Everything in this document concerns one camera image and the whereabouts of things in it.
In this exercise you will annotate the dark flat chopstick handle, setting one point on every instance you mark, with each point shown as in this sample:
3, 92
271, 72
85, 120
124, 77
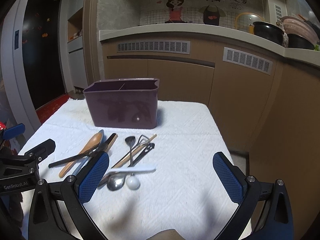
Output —
109, 142

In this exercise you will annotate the cabinet vent grille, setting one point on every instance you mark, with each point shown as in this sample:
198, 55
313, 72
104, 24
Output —
161, 46
247, 60

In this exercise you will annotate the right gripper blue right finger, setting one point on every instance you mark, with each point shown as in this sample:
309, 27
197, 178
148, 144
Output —
230, 176

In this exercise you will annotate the white ceramic soup spoon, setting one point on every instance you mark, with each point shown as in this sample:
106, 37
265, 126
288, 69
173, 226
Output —
135, 169

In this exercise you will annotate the glass pot lid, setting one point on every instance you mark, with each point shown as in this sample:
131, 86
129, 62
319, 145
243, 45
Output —
244, 21

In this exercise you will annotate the smoky translucent plastic spoon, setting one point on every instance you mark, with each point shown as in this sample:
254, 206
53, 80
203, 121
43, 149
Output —
88, 153

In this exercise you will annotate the right cabinet vent grille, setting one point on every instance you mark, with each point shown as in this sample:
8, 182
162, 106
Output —
247, 60

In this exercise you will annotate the red door mat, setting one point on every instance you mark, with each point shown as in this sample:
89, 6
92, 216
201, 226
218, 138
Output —
46, 111

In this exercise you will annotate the black smiley-face utensil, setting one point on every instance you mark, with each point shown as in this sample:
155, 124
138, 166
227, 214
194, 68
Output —
144, 152

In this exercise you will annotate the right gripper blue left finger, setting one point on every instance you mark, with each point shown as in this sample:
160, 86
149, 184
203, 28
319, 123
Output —
91, 175

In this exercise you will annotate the black entrance door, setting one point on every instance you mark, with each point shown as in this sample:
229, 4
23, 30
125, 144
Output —
40, 50

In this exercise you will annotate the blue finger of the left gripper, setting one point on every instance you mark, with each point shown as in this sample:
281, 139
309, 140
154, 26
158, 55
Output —
43, 150
14, 131

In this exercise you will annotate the large stainless steel spoon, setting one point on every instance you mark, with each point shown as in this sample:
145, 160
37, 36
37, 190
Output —
113, 182

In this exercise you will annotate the small dark metal spoon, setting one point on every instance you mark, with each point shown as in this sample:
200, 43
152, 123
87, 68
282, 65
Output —
130, 141

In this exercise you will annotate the white round ball knob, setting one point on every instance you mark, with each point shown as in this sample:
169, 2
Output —
132, 182

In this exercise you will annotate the black cooking pot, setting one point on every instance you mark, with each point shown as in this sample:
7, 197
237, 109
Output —
269, 32

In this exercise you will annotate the purple plastic utensil caddy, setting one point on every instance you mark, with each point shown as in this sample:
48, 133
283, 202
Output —
123, 103

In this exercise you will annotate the wooden chopstick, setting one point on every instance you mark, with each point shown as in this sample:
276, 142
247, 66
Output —
126, 158

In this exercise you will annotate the wooden spoon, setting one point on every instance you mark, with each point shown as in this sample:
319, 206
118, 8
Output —
91, 144

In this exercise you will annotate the light blue plastic spoon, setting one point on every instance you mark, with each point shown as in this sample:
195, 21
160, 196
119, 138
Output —
79, 167

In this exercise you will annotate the left cabinet vent grille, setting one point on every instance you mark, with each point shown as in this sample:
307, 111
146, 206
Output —
161, 46

